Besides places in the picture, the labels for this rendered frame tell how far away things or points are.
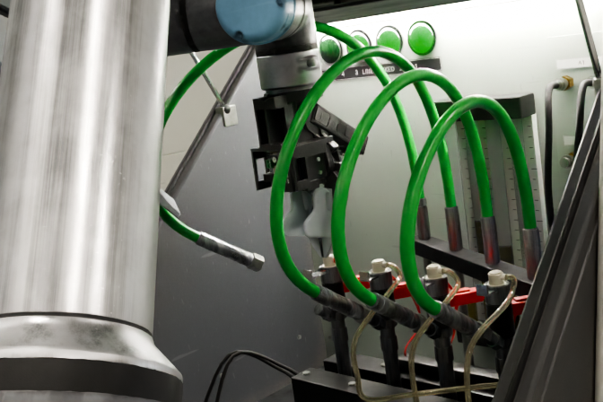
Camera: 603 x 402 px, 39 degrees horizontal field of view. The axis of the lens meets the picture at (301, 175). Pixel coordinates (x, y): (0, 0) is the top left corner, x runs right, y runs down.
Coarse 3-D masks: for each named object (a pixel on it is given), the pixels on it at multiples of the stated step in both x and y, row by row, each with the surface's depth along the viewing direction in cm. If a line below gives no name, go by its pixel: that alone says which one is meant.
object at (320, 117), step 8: (312, 112) 103; (320, 112) 104; (328, 112) 105; (312, 120) 103; (320, 120) 104; (328, 120) 105; (336, 120) 106; (328, 128) 105; (336, 128) 106; (344, 128) 107; (352, 128) 108; (336, 136) 106; (344, 136) 107; (344, 144) 108; (344, 152) 110; (360, 152) 110
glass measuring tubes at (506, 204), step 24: (504, 96) 114; (528, 96) 113; (456, 120) 119; (480, 120) 120; (528, 120) 115; (456, 144) 122; (504, 144) 118; (528, 144) 115; (456, 168) 122; (504, 168) 119; (528, 168) 116; (456, 192) 123; (504, 192) 118; (480, 216) 121; (504, 216) 118; (480, 240) 121; (504, 240) 119; (480, 312) 127
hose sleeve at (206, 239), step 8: (200, 232) 108; (200, 240) 108; (208, 240) 108; (216, 240) 109; (208, 248) 109; (216, 248) 109; (224, 248) 109; (232, 248) 110; (224, 256) 110; (232, 256) 110; (240, 256) 110; (248, 256) 111; (248, 264) 111
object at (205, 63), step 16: (320, 32) 113; (336, 32) 113; (224, 48) 107; (352, 48) 115; (208, 64) 107; (368, 64) 116; (192, 80) 106; (384, 80) 117; (176, 96) 105; (400, 112) 118; (400, 128) 119; (160, 208) 106; (176, 224) 107; (192, 240) 108
